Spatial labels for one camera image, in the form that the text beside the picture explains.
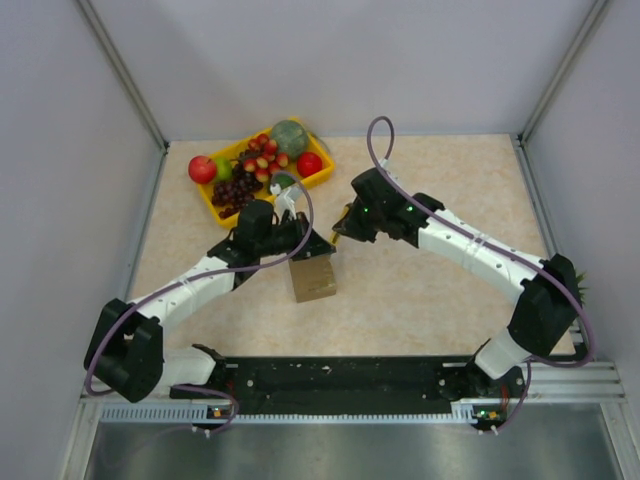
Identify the toy pineapple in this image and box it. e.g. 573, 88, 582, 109
576, 271, 588, 304

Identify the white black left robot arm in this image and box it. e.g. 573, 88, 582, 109
84, 200, 336, 403

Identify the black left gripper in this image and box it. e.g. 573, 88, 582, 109
256, 211, 335, 261

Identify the red tomato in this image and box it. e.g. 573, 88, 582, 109
296, 152, 323, 178

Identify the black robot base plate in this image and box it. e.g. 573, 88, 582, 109
168, 355, 528, 416

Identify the red apple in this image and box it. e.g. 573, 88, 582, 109
188, 155, 218, 185

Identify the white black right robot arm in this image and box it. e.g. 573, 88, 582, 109
333, 168, 582, 396

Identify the green lime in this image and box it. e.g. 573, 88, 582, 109
271, 174, 296, 190

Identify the green netted melon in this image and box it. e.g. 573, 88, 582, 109
270, 120, 309, 160

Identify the dark purple grape bunch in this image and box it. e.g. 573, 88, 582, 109
211, 163, 263, 219

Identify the yellow utility knife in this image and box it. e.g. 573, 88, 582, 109
329, 202, 354, 246

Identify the yellow plastic fruit tray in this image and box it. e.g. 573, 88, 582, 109
192, 118, 335, 229

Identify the brown cardboard express box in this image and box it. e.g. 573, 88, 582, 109
289, 255, 337, 303

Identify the green apple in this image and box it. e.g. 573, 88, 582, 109
214, 157, 233, 183

